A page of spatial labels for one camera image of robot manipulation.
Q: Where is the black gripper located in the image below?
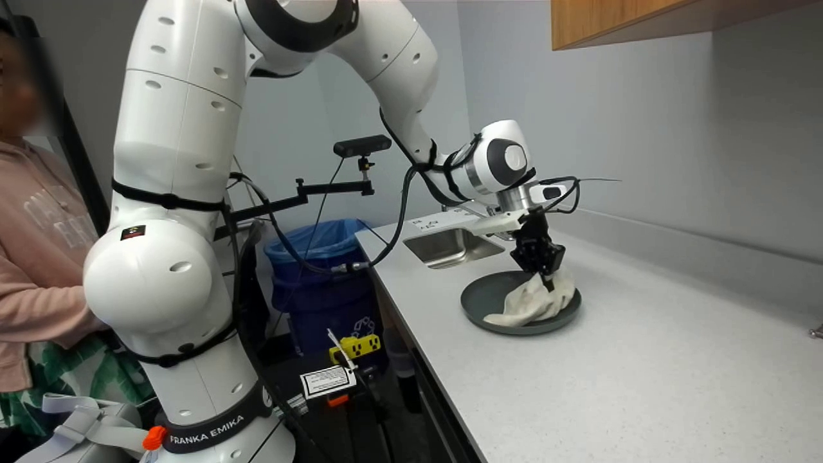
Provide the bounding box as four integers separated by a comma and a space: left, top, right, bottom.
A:
510, 208, 568, 291

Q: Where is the white cloth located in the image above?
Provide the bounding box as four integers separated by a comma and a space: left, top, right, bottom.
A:
480, 268, 578, 328

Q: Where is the grey round plate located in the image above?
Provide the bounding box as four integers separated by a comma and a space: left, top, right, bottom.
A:
459, 268, 583, 340

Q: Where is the steel sink basin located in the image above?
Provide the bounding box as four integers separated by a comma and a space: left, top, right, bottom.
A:
402, 224, 510, 270

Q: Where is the dark base cabinet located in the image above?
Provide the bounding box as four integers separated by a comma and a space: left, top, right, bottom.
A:
368, 265, 486, 463

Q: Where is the yellow and black tool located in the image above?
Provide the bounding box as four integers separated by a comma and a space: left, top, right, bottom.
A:
330, 332, 385, 369

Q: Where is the blue trash bin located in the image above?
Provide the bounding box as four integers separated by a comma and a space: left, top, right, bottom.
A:
263, 215, 384, 363

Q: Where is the white labelled box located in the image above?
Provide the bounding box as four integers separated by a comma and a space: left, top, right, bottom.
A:
296, 365, 361, 404

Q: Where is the orange knob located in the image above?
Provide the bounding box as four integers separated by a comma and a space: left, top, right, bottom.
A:
140, 424, 167, 454

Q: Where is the person in pink sweater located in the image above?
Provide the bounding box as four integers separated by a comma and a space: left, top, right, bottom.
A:
0, 33, 160, 441

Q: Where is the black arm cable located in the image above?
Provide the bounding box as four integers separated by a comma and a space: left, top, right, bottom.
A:
224, 111, 583, 277

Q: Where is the black stereo camera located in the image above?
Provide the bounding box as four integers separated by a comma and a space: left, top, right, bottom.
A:
331, 134, 393, 161

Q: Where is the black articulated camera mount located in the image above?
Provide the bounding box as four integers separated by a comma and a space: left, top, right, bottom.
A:
212, 154, 381, 241

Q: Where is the wooden wall cabinet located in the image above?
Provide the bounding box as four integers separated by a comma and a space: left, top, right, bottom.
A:
550, 0, 823, 51

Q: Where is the grey strap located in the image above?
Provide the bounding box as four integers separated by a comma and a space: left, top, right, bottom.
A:
16, 390, 149, 463

